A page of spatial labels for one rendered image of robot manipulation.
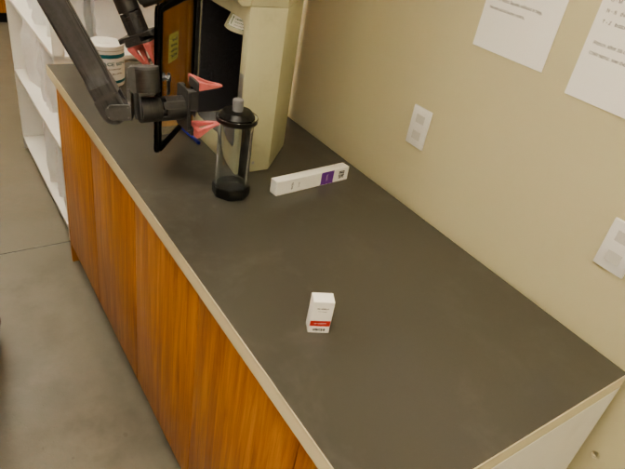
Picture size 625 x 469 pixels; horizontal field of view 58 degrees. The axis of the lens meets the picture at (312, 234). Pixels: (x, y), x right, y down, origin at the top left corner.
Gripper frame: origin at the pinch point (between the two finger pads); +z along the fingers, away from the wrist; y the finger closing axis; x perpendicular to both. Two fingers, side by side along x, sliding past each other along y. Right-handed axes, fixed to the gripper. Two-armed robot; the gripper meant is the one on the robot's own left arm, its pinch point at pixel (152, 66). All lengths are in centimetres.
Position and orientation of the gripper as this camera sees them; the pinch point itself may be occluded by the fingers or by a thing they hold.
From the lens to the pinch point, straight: 165.8
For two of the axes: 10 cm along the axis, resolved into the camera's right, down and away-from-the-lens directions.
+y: -9.5, 1.7, 2.6
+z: 2.8, 8.4, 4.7
